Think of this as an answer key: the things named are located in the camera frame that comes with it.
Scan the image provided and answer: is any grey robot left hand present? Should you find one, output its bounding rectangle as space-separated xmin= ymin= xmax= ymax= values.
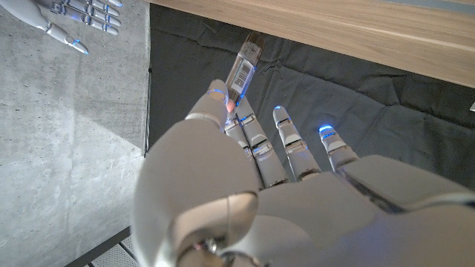
xmin=131 ymin=79 xmax=475 ymax=267

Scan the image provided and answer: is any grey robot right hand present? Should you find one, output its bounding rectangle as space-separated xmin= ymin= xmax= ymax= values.
xmin=0 ymin=0 xmax=123 ymax=56

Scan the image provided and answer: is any brown lipstick tube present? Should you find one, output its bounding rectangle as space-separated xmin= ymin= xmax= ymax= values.
xmin=224 ymin=31 xmax=266 ymax=112

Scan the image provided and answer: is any black curtain backdrop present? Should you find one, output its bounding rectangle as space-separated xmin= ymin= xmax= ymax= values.
xmin=142 ymin=3 xmax=475 ymax=190

